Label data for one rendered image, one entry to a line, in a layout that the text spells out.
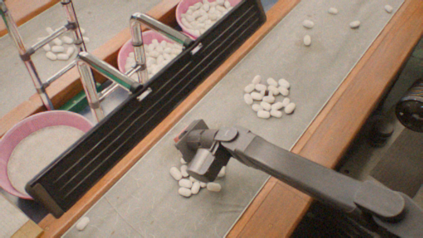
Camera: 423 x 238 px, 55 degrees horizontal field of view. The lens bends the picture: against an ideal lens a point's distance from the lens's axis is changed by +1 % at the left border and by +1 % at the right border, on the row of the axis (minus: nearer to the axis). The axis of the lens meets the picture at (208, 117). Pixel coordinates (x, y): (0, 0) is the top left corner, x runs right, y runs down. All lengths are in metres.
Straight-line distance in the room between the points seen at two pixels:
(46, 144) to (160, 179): 0.34
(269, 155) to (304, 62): 0.61
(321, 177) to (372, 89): 0.62
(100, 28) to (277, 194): 0.83
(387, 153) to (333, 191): 0.86
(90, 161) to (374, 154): 1.07
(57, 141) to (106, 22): 0.50
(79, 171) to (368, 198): 0.44
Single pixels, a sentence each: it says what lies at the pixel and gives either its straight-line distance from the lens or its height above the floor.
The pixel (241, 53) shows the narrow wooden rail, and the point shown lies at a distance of 1.30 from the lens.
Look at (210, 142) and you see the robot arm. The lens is 0.92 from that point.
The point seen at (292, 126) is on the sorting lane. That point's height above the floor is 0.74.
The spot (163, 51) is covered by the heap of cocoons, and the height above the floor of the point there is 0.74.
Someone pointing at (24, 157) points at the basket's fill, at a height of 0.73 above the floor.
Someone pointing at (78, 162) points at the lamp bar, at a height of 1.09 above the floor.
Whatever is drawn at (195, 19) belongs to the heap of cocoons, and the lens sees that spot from 1.49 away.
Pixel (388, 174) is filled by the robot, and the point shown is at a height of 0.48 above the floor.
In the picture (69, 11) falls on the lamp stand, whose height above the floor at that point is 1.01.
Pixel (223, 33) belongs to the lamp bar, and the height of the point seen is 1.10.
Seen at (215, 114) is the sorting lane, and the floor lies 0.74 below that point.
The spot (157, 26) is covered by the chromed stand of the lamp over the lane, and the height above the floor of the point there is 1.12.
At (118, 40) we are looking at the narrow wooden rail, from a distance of 1.36.
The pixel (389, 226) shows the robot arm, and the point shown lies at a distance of 0.62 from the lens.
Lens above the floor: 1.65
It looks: 52 degrees down
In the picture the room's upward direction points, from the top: 2 degrees clockwise
